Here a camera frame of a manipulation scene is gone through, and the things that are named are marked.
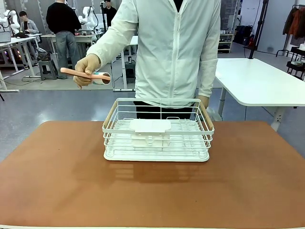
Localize black mesh basket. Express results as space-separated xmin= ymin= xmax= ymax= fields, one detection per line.
xmin=37 ymin=51 xmax=52 ymax=62

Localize white plastic cutlery holder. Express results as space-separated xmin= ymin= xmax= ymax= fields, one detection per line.
xmin=129 ymin=118 xmax=172 ymax=148

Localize pink handle lint roller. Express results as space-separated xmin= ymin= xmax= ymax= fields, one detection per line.
xmin=60 ymin=67 xmax=112 ymax=86

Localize black stand pole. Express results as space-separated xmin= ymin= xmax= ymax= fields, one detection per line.
xmin=248 ymin=0 xmax=269 ymax=60

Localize person's left hand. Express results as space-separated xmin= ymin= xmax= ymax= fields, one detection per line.
xmin=198 ymin=95 xmax=211 ymax=110

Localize white desk with metal legs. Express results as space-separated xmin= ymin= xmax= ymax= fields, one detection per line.
xmin=0 ymin=33 xmax=42 ymax=93

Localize white narrow desk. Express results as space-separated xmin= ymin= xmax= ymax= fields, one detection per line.
xmin=112 ymin=35 xmax=139 ymax=92

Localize grey plastic step stool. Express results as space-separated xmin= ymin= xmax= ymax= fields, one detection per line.
xmin=38 ymin=59 xmax=59 ymax=81

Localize black utility cart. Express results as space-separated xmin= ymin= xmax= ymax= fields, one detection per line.
xmin=286 ymin=46 xmax=305 ymax=81

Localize person's left forearm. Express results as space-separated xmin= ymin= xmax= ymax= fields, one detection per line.
xmin=197 ymin=58 xmax=219 ymax=98

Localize dark hanging jackets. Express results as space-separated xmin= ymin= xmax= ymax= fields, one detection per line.
xmin=283 ymin=6 xmax=305 ymax=40

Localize man in black with glasses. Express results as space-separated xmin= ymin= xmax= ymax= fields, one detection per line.
xmin=101 ymin=0 xmax=118 ymax=27

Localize man in black sweater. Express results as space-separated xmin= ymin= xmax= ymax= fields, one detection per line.
xmin=46 ymin=0 xmax=82 ymax=80

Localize person in white jacket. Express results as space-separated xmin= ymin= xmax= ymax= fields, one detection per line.
xmin=112 ymin=0 xmax=222 ymax=120

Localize seated man in grey jacket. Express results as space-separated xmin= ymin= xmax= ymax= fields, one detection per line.
xmin=19 ymin=10 xmax=40 ymax=35

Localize wooden top workbench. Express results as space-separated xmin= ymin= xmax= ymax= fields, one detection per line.
xmin=40 ymin=33 xmax=99 ymax=60

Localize person's right hand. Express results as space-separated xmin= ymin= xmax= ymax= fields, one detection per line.
xmin=74 ymin=53 xmax=102 ymax=90

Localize white plastic drip tray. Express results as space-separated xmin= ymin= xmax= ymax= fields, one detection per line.
xmin=103 ymin=143 xmax=210 ymax=163

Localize large white table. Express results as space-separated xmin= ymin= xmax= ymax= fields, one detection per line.
xmin=215 ymin=58 xmax=305 ymax=132

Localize wooden storage shelf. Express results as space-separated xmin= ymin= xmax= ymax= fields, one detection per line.
xmin=218 ymin=33 xmax=235 ymax=54

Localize white wire dish rack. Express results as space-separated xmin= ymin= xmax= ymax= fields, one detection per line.
xmin=102 ymin=97 xmax=215 ymax=158

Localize person's right forearm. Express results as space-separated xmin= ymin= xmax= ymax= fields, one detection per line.
xmin=85 ymin=25 xmax=126 ymax=65

